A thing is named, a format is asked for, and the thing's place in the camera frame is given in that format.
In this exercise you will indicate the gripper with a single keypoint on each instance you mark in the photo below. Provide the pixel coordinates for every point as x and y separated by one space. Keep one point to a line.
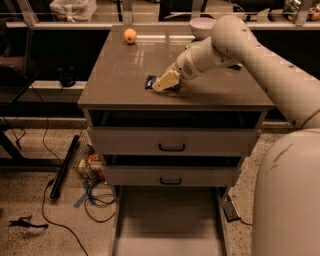
183 67

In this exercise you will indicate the blue rxbar blueberry bar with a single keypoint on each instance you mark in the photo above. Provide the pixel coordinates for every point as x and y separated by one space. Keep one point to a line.
150 81

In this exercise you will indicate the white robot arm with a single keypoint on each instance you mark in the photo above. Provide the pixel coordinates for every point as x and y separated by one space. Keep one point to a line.
286 214

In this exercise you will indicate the grey drawer cabinet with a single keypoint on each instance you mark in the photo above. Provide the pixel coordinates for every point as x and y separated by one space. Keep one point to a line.
115 97

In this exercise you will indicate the top grey drawer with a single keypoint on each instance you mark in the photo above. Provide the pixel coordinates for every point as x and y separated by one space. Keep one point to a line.
165 141

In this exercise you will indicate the grey drawer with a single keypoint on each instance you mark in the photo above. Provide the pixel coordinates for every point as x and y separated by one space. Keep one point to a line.
165 141
172 176

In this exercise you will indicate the middle grey drawer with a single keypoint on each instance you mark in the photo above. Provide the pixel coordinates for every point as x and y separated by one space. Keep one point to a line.
172 176

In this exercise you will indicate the open bottom drawer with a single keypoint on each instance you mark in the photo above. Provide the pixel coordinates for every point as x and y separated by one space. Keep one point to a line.
169 221

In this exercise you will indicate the green chip bag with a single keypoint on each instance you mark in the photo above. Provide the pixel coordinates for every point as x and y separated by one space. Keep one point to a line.
190 45

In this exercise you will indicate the white bowl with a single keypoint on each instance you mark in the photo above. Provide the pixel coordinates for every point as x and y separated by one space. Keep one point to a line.
201 27

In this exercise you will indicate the orange fruit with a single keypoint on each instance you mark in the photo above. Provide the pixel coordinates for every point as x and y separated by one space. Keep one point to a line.
130 36

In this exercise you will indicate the black headphones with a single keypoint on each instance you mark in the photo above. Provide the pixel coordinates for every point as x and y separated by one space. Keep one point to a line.
67 77

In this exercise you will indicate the white plastic bag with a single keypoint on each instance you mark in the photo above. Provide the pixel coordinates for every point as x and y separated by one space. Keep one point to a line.
73 10

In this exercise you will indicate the blue tape strip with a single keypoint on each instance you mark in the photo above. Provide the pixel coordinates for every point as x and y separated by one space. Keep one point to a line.
87 195

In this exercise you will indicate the black power adapter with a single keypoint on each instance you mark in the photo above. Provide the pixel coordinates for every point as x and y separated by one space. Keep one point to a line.
230 211

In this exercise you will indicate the black tube on floor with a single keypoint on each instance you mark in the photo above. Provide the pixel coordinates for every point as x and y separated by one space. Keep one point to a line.
55 192

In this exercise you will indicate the black clamp tool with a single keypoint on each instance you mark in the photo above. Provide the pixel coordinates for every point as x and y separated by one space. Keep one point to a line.
24 222

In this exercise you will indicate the wire basket with items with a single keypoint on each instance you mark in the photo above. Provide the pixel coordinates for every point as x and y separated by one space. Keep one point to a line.
85 161

